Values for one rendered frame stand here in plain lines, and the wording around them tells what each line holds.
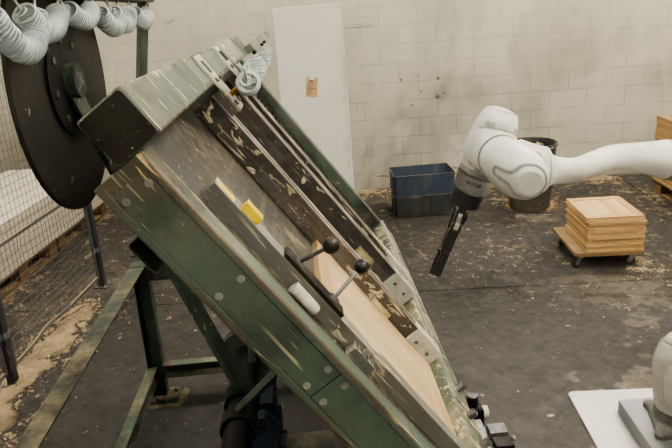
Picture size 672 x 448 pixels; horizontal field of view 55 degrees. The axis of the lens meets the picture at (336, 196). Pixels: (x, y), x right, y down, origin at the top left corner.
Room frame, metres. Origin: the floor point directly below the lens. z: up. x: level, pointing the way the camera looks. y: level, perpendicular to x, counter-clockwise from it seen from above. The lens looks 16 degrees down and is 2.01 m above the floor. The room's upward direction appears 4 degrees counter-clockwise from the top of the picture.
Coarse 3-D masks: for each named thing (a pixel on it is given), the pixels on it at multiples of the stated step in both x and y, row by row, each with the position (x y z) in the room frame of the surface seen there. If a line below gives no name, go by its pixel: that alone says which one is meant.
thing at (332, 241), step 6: (324, 240) 1.28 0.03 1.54; (330, 240) 1.27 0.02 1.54; (336, 240) 1.28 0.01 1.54; (324, 246) 1.27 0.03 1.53; (330, 246) 1.27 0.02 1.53; (336, 246) 1.27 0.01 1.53; (318, 252) 1.30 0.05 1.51; (330, 252) 1.27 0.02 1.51; (336, 252) 1.28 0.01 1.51; (300, 258) 1.33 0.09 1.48; (306, 258) 1.32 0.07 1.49; (300, 264) 1.32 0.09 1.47
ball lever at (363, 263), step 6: (354, 264) 1.39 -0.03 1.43; (360, 264) 1.38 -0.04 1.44; (366, 264) 1.38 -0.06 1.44; (354, 270) 1.39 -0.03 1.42; (360, 270) 1.37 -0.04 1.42; (366, 270) 1.37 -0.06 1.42; (354, 276) 1.37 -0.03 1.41; (348, 282) 1.36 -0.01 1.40; (342, 288) 1.35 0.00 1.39; (330, 294) 1.34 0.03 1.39; (336, 294) 1.34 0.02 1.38; (336, 300) 1.33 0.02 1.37
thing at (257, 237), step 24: (216, 192) 1.30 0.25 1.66; (240, 216) 1.30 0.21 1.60; (264, 240) 1.31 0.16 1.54; (288, 264) 1.31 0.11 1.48; (312, 288) 1.31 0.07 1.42; (336, 336) 1.31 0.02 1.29; (360, 336) 1.33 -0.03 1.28; (384, 360) 1.35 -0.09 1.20; (384, 384) 1.32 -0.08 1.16; (408, 384) 1.36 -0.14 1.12; (408, 408) 1.32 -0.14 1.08; (432, 432) 1.32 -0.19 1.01
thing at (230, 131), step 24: (216, 96) 1.79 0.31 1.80; (216, 120) 1.79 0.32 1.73; (240, 144) 1.79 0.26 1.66; (264, 168) 1.79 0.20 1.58; (288, 192) 1.80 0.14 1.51; (312, 216) 1.80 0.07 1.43; (312, 240) 1.80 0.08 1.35; (360, 288) 1.81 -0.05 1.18; (384, 288) 1.83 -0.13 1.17; (408, 312) 1.87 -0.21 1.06; (408, 336) 1.81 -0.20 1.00; (432, 360) 1.81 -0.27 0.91
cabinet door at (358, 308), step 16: (320, 256) 1.68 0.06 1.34; (320, 272) 1.55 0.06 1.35; (336, 272) 1.71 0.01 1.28; (336, 288) 1.58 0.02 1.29; (352, 288) 1.73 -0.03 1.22; (352, 304) 1.59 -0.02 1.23; (368, 304) 1.74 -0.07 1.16; (352, 320) 1.47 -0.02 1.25; (368, 320) 1.61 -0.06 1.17; (384, 320) 1.75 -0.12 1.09; (368, 336) 1.49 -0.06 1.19; (384, 336) 1.62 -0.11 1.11; (400, 336) 1.77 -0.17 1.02; (384, 352) 1.50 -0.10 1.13; (400, 352) 1.64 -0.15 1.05; (416, 352) 1.79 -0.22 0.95; (400, 368) 1.51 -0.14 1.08; (416, 368) 1.65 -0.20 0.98; (416, 384) 1.52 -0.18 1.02; (432, 384) 1.66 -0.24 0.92; (432, 400) 1.54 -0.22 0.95; (448, 416) 1.54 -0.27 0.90
